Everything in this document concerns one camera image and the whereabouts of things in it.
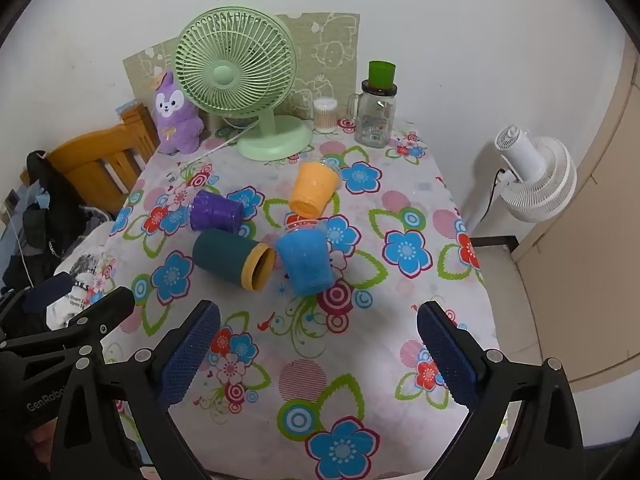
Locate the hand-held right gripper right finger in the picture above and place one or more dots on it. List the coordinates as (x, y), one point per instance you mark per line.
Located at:
(445, 355)

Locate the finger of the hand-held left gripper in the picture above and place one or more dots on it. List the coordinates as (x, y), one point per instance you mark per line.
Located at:
(107, 310)

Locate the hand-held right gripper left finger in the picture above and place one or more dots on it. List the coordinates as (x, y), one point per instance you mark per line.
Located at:
(187, 355)

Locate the dark green cup yellow rim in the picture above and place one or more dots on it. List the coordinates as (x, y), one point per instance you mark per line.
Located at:
(222, 257)

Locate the purple cup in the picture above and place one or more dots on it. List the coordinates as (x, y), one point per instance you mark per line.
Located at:
(216, 211)

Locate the blue cup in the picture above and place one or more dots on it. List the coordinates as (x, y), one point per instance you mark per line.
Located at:
(302, 262)

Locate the orange cup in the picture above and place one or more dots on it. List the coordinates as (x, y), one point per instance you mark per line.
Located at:
(312, 187)

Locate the green plastic cup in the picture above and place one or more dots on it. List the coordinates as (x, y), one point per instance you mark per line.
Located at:
(382, 74)

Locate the white printed cloth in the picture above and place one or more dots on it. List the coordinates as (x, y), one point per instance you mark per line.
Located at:
(82, 270)

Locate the floral tablecloth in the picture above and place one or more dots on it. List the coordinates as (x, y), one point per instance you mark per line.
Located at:
(360, 320)

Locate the dark clothes pile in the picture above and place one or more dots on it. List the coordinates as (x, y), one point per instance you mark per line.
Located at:
(40, 225)

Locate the wooden chair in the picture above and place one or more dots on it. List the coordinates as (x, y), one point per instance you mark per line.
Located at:
(90, 160)

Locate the beige cabinet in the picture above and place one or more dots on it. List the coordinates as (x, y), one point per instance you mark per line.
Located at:
(600, 260)

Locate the white floor fan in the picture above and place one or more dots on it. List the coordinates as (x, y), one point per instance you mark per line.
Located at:
(540, 180)

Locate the purple plush toy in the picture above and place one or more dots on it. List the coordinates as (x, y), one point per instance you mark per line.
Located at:
(175, 115)

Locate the glass mug jar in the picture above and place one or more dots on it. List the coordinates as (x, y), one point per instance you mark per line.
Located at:
(375, 120)

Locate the green desk fan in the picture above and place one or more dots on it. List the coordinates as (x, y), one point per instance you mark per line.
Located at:
(235, 77)

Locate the cotton swab container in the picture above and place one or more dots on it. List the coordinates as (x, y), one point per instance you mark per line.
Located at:
(325, 115)

